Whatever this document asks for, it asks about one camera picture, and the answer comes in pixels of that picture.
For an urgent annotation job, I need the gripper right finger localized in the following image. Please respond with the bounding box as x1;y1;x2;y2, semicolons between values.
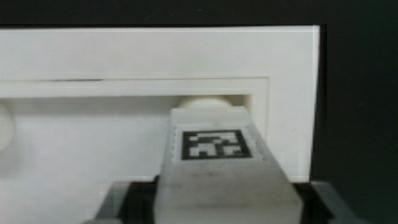
292;181;355;224

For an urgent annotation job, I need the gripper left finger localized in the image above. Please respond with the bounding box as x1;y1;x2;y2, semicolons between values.
86;181;156;224

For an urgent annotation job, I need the white table leg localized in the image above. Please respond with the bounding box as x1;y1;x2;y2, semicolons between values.
154;96;301;224

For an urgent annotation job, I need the white square tabletop part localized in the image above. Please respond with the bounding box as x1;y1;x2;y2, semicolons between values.
0;26;319;224

